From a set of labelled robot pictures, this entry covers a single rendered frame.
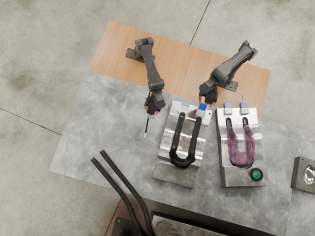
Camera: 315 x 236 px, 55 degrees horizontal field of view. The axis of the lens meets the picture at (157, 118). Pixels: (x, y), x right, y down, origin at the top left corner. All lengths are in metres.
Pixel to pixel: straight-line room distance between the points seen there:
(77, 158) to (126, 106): 0.45
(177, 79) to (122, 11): 1.41
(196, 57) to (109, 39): 0.62
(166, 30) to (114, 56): 1.14
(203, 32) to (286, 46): 0.85
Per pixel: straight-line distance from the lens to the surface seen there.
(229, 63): 1.69
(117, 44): 2.20
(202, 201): 1.96
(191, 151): 1.85
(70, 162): 2.00
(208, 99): 1.68
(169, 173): 1.88
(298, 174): 2.09
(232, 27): 3.33
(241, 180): 1.91
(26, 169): 2.93
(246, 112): 2.03
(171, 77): 2.10
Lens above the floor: 2.73
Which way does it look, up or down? 75 degrees down
